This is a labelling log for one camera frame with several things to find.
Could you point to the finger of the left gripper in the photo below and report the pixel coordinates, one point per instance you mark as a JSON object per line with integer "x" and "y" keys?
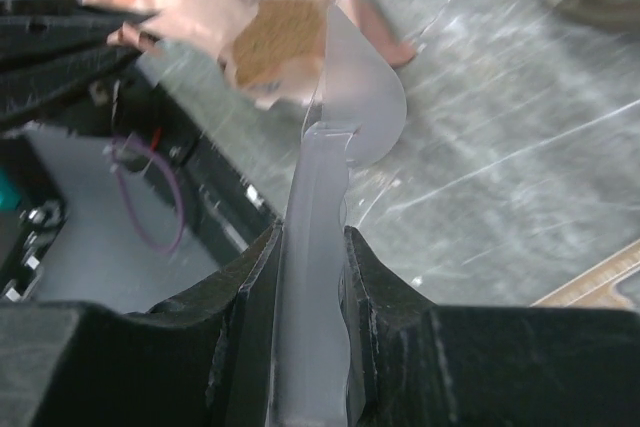
{"x": 34, "y": 31}
{"x": 28, "y": 91}

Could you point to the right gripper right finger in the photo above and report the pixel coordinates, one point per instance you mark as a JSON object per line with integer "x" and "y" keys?
{"x": 427, "y": 364}

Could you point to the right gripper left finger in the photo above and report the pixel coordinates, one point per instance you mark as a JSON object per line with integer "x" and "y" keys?
{"x": 199, "y": 358}

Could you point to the clear plastic scoop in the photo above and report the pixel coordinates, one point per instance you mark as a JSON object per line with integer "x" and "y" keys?
{"x": 362, "y": 114}

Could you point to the clean litter granules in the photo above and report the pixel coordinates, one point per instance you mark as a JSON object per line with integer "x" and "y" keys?
{"x": 281, "y": 31}

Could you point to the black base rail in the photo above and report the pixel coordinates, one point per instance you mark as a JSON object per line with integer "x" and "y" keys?
{"x": 122, "y": 235}

